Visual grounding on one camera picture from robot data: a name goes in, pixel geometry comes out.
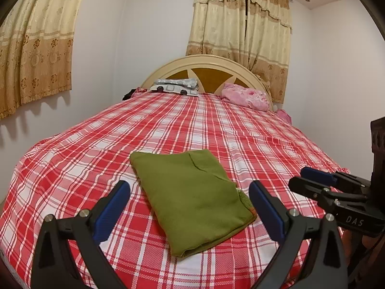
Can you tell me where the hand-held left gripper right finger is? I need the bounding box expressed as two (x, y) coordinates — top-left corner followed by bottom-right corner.
(249, 181), (349, 289)

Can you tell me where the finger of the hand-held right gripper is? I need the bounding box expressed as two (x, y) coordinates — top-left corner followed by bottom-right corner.
(288, 176), (340, 207)
(300, 166), (366, 187)

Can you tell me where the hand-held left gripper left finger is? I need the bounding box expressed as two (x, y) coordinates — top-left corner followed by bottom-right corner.
(32, 181), (131, 289)

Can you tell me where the green striped knit sweater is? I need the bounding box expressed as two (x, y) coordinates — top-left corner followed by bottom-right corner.
(129, 149), (257, 259)

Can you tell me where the pink cloth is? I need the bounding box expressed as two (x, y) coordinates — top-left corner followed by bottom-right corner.
(276, 109), (293, 124)

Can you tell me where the pink floral pillow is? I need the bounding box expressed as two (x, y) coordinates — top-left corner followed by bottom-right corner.
(221, 83), (270, 111)

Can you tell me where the red plaid bed blanket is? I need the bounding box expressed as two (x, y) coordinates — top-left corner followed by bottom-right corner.
(0, 92), (351, 288)

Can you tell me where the beige floral curtain panel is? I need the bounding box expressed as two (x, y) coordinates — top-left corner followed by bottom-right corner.
(186, 0), (249, 59)
(241, 0), (293, 104)

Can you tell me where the cream wooden headboard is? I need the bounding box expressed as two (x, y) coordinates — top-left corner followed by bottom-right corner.
(140, 55), (275, 112)

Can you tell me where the wide beige floral curtain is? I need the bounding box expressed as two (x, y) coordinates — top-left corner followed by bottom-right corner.
(0, 0), (91, 120)

